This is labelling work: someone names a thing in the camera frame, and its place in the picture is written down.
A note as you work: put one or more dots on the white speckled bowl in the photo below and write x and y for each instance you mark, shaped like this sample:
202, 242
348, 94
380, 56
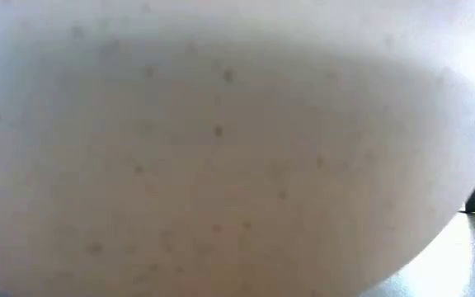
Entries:
221, 144

